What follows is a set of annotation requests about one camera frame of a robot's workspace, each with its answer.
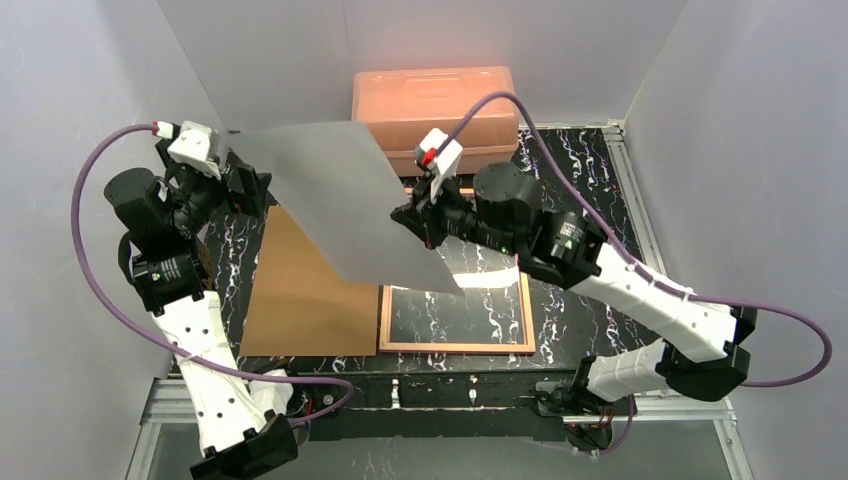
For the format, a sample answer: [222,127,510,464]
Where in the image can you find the brown cardboard backing board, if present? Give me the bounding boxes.
[240,206,379,357]

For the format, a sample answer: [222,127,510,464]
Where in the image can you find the aluminium front rail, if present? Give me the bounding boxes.
[141,379,738,424]

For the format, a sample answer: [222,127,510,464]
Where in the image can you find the orange plastic storage box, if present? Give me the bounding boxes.
[351,66,519,177]

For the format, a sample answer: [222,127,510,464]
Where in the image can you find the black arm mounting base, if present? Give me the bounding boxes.
[241,357,639,444]

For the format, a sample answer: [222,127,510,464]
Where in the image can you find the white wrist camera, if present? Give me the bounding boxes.
[414,128,463,203]
[167,121,221,180]

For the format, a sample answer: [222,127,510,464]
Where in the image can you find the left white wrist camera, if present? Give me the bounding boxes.
[167,121,221,180]

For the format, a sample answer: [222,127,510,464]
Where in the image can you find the aluminium rail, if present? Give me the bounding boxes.
[141,379,738,424]
[600,124,668,275]

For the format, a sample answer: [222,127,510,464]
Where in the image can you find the landscape photo print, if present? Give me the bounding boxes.
[227,121,463,295]

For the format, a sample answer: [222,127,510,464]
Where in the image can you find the pink wooden picture frame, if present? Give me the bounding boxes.
[378,271,538,356]

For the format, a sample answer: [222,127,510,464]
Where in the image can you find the aluminium right side rail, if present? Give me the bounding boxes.
[600,124,668,275]

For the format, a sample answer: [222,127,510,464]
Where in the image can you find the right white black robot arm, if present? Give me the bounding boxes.
[391,163,757,409]

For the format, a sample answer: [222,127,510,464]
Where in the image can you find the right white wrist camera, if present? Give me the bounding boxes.
[414,128,463,203]

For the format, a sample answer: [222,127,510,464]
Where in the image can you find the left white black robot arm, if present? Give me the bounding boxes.
[104,139,298,479]

